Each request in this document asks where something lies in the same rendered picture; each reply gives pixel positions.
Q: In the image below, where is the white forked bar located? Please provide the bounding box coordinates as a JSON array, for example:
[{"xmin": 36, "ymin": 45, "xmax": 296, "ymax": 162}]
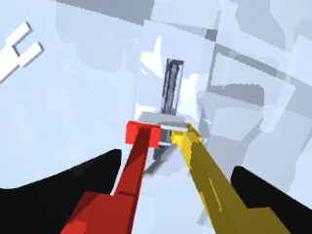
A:
[{"xmin": 0, "ymin": 20, "xmax": 44, "ymax": 82}]

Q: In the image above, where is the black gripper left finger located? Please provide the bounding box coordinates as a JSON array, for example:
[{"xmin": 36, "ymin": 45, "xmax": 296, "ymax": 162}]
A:
[{"xmin": 0, "ymin": 149, "xmax": 122, "ymax": 234}]

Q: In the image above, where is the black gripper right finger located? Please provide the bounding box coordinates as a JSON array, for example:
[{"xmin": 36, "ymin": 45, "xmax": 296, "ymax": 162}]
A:
[{"xmin": 230, "ymin": 165, "xmax": 312, "ymax": 234}]

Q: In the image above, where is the grey rod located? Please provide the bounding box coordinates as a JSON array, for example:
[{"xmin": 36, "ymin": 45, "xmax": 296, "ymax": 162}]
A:
[{"xmin": 159, "ymin": 62, "xmax": 178, "ymax": 148}]

